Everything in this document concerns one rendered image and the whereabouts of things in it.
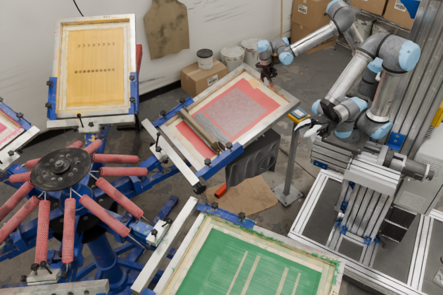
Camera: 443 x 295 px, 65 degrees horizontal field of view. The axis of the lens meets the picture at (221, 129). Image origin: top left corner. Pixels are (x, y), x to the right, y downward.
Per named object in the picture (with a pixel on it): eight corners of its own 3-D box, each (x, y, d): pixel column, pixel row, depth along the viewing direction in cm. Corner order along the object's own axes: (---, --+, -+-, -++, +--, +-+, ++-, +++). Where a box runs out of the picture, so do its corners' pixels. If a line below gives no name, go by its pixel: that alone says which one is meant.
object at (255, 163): (269, 162, 272) (271, 130, 251) (276, 168, 267) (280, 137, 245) (220, 189, 253) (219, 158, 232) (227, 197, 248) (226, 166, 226)
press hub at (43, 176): (130, 249, 287) (84, 126, 198) (151, 288, 263) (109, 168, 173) (84, 276, 271) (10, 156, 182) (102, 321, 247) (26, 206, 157)
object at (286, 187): (287, 180, 338) (298, 101, 274) (302, 195, 324) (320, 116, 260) (269, 191, 329) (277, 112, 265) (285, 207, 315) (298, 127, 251)
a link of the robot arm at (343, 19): (364, 27, 195) (285, 70, 207) (355, 19, 203) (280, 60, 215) (358, 10, 188) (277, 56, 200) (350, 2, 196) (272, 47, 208)
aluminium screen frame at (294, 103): (245, 66, 261) (244, 62, 259) (300, 105, 225) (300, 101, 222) (158, 127, 244) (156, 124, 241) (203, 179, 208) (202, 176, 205)
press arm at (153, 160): (164, 153, 223) (161, 148, 220) (169, 158, 220) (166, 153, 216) (142, 169, 220) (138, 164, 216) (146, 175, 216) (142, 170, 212)
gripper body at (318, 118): (321, 141, 147) (340, 129, 152) (322, 124, 142) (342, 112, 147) (307, 133, 152) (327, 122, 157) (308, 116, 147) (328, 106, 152)
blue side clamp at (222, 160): (239, 146, 218) (236, 139, 213) (244, 151, 215) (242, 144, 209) (201, 176, 211) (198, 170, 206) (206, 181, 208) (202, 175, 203)
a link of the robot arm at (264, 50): (271, 44, 210) (257, 48, 210) (273, 58, 218) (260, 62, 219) (267, 37, 215) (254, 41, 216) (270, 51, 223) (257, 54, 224)
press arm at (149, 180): (246, 133, 263) (246, 127, 259) (250, 137, 259) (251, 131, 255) (84, 214, 212) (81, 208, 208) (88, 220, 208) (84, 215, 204)
